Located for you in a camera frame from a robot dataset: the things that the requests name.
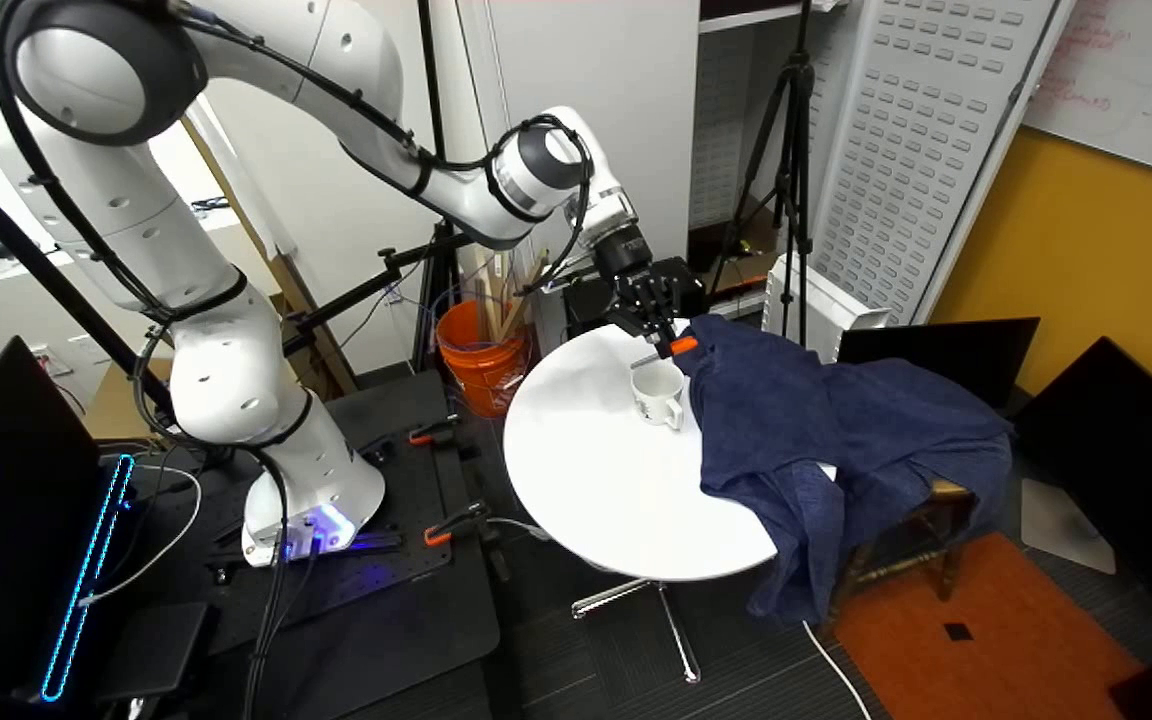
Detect white floor cable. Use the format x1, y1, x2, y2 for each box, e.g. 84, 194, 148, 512
797, 615, 881, 720

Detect black computer with blue light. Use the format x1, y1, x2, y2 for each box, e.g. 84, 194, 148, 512
0, 335, 145, 714

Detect white radiator heater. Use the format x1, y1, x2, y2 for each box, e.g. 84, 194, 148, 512
760, 253, 896, 369

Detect orange floor mat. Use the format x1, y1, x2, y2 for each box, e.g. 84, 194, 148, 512
825, 531, 1148, 720

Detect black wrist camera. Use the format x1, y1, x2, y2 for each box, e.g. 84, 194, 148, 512
593, 223, 656, 280

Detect wooden stick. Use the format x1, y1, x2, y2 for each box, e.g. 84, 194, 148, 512
500, 284, 538, 345
472, 258, 505, 339

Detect orange handled clamp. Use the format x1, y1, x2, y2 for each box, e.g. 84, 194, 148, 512
404, 411, 470, 453
421, 500, 490, 553

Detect wooden chair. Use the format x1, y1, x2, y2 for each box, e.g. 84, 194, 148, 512
853, 475, 986, 605

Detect grey cable at robot base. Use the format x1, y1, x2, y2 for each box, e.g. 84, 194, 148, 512
78, 455, 210, 613

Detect black stand boom bar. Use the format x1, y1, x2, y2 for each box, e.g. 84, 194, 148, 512
286, 221, 472, 361

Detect clear plastic cup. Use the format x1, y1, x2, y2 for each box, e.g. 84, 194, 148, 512
628, 356, 698, 437

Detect black camera tripod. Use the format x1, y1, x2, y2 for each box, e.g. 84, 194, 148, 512
710, 0, 825, 351

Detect orange plastic bucket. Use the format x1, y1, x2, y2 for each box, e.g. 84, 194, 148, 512
435, 301, 538, 424

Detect black diagonal stand pole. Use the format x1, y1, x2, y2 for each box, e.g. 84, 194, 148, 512
0, 135, 185, 396

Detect white perforated panel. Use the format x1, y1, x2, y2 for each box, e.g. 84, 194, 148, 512
809, 0, 1081, 332

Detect whiteboard with red writing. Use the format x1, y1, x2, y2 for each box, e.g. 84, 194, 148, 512
1024, 0, 1152, 194

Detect dark blue cloth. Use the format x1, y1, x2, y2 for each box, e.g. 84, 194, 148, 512
670, 313, 1016, 630

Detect large black flat panel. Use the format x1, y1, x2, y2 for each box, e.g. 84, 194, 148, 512
1014, 332, 1152, 605

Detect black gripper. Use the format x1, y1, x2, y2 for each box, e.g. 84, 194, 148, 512
608, 258, 710, 361

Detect white metal table leg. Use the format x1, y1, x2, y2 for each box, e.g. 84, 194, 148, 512
568, 571, 710, 688

